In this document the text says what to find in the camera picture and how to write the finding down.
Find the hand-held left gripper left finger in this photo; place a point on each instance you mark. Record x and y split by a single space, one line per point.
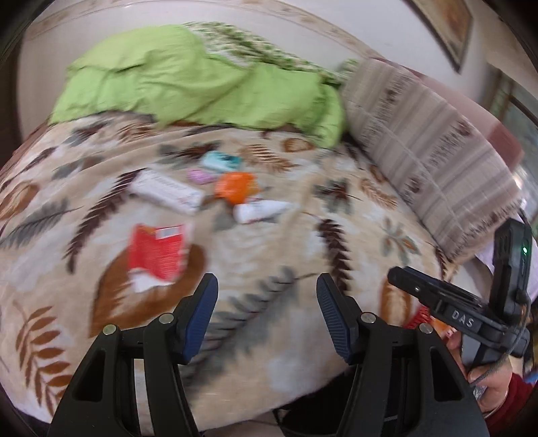
197 319

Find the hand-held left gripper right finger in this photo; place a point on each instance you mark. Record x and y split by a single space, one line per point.
336 319

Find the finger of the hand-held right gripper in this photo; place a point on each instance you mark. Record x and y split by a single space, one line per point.
420 285

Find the red box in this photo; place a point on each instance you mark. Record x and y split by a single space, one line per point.
157 252

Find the white bottle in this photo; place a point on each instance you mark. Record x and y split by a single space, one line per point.
256 211

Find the long white box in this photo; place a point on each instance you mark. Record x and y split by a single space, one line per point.
164 190

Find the orange packet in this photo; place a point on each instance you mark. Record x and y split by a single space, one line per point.
235 187

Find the pink wrapper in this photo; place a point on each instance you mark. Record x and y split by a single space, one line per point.
200 176

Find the person's right forearm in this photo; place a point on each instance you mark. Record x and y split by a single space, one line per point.
521 399

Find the person's right hand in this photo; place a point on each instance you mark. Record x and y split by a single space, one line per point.
496 382

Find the leaf printed blanket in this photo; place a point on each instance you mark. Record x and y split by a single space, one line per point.
273 235

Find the striped floral cushion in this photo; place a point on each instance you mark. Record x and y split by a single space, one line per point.
420 147

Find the teal box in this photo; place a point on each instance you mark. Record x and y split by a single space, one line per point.
218 161

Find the wood framed glass partition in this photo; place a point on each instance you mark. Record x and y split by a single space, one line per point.
521 122

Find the green duvet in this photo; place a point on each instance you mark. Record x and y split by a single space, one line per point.
168 80

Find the green patterned bed sheet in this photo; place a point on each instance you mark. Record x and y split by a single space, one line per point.
260 46

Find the framed wall picture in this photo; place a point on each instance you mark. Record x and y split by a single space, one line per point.
449 25

